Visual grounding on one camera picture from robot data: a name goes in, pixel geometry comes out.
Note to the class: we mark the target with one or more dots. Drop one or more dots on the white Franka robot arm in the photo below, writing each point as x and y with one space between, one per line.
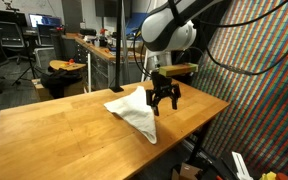
167 30

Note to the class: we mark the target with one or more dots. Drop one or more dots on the black table leg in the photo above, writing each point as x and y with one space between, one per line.
200 143

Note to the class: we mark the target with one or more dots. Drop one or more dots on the tan wrist camera block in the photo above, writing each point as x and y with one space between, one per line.
179 70

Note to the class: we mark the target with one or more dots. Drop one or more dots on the multicoloured striped curtain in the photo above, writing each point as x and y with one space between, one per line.
267 116

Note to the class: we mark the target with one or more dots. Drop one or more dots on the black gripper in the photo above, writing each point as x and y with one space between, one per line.
160 85

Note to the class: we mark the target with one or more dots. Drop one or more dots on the blue board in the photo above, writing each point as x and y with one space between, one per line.
134 20

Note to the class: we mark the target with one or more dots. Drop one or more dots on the white cloth towel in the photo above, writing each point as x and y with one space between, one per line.
137 113

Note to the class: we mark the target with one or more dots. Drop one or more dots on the white plastic bracket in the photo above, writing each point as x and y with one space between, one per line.
241 166

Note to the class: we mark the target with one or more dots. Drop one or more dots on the black bag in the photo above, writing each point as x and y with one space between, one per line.
59 81

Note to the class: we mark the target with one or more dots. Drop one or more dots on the round wooden stool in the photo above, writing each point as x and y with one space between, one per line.
62 66

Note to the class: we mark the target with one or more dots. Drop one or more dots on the dark wall cabinet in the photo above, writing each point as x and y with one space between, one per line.
112 8

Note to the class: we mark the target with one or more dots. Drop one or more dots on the black device on bench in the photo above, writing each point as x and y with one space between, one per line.
88 32

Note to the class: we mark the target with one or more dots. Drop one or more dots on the cardboard box under table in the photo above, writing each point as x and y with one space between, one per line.
187 171

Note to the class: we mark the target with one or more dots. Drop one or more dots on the grey metal post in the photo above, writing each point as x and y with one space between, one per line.
126 66

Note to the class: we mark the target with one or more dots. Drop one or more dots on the wooden top metal workbench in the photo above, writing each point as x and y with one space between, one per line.
100 70

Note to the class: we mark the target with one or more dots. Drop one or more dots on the black tripod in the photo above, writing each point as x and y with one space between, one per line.
32 56

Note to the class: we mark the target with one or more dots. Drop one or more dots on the mesh back office chair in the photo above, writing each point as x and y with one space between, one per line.
9 35

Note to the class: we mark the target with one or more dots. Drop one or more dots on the lit computer monitor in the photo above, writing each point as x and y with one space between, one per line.
45 20

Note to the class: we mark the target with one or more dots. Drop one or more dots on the cardboard box under bag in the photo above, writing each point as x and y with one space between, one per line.
39 93

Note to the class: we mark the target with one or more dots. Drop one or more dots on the yellow object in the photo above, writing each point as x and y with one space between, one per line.
268 176

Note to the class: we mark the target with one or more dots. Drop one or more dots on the dark computer monitor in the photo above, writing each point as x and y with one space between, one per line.
4 16

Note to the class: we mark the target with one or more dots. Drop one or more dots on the small orange object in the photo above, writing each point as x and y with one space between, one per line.
70 61

